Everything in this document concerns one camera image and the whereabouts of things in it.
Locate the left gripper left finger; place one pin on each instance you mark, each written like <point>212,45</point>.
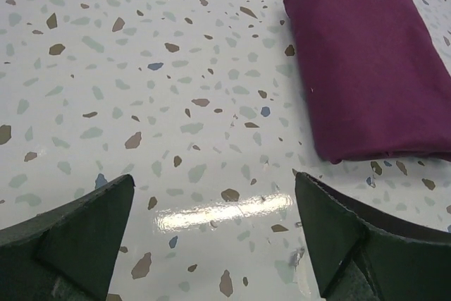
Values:
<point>67,253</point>

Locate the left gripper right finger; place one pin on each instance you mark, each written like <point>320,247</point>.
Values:
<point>361,253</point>

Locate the purple cloth mat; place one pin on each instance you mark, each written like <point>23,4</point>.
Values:
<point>375,85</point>

